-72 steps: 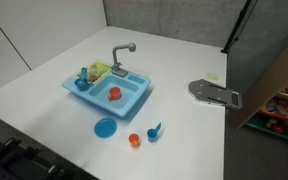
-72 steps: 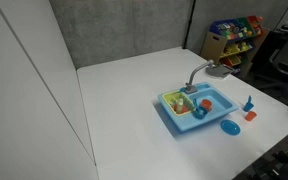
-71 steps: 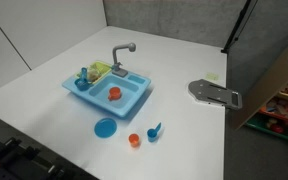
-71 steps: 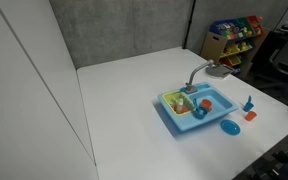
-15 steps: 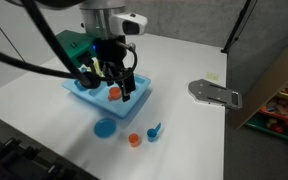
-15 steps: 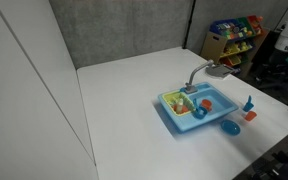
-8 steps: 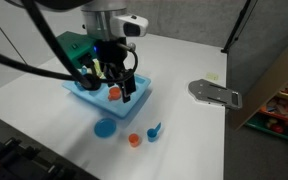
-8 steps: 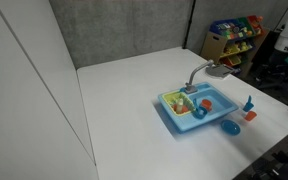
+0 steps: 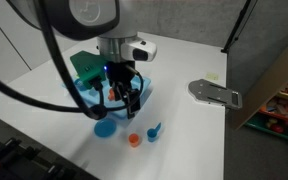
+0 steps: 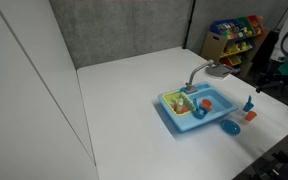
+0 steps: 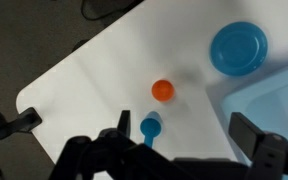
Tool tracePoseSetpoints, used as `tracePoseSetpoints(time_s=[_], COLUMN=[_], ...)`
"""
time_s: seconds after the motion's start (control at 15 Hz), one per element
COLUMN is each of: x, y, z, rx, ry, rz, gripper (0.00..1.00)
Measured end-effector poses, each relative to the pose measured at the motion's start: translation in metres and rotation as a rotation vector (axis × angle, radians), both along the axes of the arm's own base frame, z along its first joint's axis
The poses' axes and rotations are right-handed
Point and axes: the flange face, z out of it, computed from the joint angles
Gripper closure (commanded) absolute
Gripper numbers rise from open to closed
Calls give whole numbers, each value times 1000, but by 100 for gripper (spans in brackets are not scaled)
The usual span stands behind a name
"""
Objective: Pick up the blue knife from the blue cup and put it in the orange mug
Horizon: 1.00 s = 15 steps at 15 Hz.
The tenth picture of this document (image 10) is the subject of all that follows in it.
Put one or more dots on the orange toy mug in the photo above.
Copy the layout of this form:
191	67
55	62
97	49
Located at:
206	105

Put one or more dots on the pale yellow toy utensil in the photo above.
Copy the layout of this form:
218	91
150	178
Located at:
180	102

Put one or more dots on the light blue toy sink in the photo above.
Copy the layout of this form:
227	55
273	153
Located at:
187	121

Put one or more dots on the small orange toy cup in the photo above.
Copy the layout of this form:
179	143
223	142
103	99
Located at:
250	116

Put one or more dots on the yellow toy dish rack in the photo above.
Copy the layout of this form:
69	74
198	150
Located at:
170	100

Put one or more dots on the blue toy plate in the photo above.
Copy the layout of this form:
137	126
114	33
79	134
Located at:
230	127

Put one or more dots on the small blue toy cup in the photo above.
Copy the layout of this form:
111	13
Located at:
248	107

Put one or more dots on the silver metal mounting plate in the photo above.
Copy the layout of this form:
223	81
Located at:
219	70

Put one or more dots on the gray toy faucet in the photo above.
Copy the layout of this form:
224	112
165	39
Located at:
194	73

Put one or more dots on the orange toy plate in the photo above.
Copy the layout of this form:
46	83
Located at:
184	109

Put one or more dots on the toy shelf with coloured bins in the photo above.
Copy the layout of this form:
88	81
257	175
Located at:
237	36

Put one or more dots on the black metal frame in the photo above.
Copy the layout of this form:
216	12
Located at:
284	160

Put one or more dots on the blue toy knife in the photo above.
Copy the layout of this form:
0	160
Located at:
249	100

